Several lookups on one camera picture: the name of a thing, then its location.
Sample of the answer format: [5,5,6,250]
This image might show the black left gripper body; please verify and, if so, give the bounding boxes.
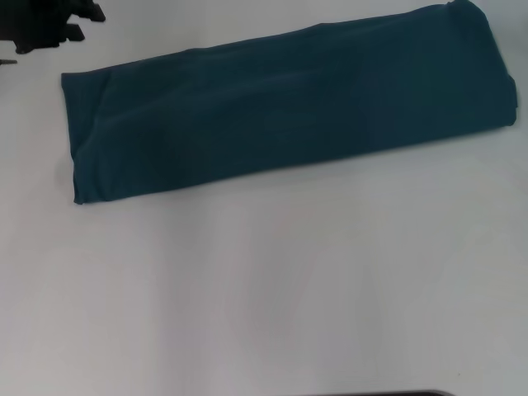
[0,0,80,55]

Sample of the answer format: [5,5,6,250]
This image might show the teal t-shirt with pink lettering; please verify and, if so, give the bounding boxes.
[60,0,518,206]

